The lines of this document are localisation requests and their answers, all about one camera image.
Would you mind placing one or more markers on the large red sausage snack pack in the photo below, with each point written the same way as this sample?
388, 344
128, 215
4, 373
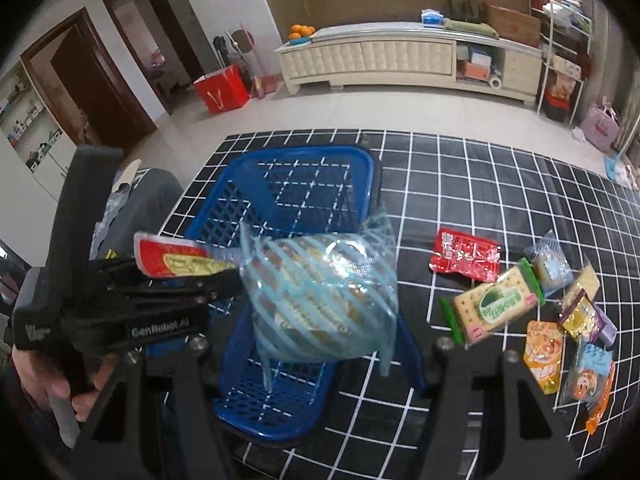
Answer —
169, 257

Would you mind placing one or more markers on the blue striped biscuit bag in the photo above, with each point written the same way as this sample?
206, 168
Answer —
323, 298

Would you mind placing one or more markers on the small red snack pouch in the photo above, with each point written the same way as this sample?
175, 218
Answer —
462, 253

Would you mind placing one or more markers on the green cracker pack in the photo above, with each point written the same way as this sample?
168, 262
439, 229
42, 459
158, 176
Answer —
480, 311

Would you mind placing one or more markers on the orange yellow snack pouch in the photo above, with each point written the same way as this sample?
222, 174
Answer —
543, 354

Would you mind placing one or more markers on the small clear blue pastry bag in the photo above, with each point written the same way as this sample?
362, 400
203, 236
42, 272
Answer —
550, 265

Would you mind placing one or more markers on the purple yellow snack pouch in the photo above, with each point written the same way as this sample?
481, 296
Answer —
583, 320

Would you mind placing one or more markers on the blue egg yolk pastry bag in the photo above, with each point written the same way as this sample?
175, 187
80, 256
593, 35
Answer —
588, 373

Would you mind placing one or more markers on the orange snack bar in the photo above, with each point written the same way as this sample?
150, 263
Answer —
597, 410

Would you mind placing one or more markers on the clear soda cracker pack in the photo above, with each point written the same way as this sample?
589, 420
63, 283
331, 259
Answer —
587, 281

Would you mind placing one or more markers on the person's left hand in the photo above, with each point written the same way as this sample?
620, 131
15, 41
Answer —
40, 377

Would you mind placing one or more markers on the grey queen print cloth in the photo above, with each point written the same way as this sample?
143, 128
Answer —
141, 199

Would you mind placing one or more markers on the brown wooden door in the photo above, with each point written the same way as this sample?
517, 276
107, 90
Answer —
83, 89

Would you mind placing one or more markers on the blue plastic basket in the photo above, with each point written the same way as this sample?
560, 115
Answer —
283, 193

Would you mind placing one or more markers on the black white checkered tablecloth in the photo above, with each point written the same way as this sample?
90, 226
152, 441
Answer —
421, 306

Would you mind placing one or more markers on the cream TV cabinet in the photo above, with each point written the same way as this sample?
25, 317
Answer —
414, 55

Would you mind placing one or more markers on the blue tissue pack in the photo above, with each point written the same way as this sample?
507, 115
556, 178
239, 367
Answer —
432, 18

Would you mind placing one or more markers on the green folded cloth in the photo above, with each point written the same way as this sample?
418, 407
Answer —
470, 29

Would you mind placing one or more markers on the cardboard box on cabinet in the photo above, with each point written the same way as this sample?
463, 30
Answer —
514, 26

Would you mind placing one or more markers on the pink gift bag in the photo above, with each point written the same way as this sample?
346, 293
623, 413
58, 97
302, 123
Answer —
600, 125

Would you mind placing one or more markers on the white metal shelf rack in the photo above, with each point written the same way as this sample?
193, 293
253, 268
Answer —
565, 42

